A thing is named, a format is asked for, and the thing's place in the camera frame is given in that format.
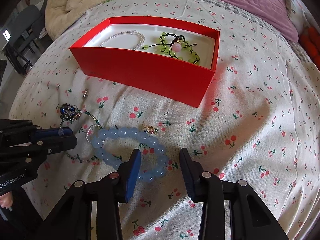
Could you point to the grey plaid bed sheet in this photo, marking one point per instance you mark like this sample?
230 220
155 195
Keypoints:
243 36

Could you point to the grey chair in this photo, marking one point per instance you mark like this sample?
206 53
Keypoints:
23 33

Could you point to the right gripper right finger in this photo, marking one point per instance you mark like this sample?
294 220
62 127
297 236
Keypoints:
201 185

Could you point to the red jewelry box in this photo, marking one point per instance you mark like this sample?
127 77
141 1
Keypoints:
106 51

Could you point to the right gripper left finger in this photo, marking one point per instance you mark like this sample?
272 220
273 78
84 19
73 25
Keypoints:
123 182

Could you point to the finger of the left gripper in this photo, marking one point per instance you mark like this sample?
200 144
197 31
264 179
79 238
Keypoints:
53 132
50 146

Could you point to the left hand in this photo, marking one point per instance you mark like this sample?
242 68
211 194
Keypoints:
6 200

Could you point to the cherry print bed sheet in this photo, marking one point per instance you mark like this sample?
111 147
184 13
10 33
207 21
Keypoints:
257 122

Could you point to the red orange plush toy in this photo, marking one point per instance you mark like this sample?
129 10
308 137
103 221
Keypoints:
309 40

